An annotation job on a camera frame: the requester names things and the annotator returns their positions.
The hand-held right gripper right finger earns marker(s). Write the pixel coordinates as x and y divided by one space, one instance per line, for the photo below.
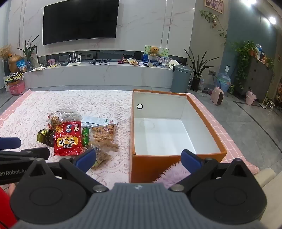
190 160

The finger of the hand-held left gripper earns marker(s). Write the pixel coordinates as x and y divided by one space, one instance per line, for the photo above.
26 153
10 143

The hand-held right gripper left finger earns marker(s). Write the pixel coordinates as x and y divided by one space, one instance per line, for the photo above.
85 158

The orange cardboard box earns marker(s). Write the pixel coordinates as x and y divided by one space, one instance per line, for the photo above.
167 132

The white snack packet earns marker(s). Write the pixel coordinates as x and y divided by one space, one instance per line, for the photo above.
99 121

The person's left forearm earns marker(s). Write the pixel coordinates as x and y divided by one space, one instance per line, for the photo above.
5 207

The small brown snack packet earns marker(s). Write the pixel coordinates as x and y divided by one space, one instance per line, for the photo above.
101 159

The small green snack packet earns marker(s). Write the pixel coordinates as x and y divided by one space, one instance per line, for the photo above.
85 136

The purple fluffy cloth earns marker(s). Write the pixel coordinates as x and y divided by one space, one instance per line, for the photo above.
174 175

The dark green snack packet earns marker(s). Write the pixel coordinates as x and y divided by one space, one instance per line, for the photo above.
46 137

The red snack packet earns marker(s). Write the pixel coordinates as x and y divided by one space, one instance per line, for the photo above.
68 138

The nut brittle snack packet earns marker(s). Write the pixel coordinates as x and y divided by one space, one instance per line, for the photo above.
103 133

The pink checked tablecloth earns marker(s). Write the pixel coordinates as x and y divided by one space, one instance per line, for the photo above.
217 130

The clear bag of brown crisps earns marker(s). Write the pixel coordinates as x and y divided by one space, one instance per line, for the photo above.
55 120

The pink storage box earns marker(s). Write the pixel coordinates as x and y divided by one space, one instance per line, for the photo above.
17 88

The pile of yellow black packets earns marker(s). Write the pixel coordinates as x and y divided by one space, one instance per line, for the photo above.
14 78

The pink heater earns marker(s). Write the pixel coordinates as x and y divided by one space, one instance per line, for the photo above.
217 95

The blue snack bag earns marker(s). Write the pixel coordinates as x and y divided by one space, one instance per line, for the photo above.
22 65

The gold vase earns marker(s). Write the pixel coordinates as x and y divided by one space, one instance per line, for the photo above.
15 63

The grey trash bin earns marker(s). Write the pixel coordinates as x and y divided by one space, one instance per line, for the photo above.
180 79

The beige cushion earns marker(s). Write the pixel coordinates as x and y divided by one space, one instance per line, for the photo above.
269 187

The blue water jug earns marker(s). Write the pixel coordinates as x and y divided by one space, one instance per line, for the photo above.
223 82

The pink bucket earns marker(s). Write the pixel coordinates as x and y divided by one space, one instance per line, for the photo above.
251 98

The plant in black pot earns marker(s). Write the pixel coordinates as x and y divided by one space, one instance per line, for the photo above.
197 72

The dried flower bunch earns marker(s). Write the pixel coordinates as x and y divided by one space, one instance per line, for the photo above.
5 51

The long leaf green plant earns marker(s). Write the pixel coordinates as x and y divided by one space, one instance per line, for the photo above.
28 50

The white router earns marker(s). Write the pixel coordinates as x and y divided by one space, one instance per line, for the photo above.
74 62

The white round fan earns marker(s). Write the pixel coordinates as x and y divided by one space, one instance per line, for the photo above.
174 64

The white step stool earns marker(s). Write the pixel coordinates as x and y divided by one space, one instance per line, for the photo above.
269 104

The blue white tub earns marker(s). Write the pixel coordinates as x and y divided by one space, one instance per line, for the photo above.
153 61

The grey cabinet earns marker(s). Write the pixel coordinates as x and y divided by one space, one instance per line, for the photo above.
258 79

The ivy plant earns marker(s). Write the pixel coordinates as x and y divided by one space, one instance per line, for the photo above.
242 59

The teddy bear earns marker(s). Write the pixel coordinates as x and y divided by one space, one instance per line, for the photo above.
153 50

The hanging vine plant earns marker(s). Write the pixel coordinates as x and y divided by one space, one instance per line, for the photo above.
212 19

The black wall television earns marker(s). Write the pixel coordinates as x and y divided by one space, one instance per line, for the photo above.
79 21

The framed wall picture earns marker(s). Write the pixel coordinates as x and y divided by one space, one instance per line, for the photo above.
214 5

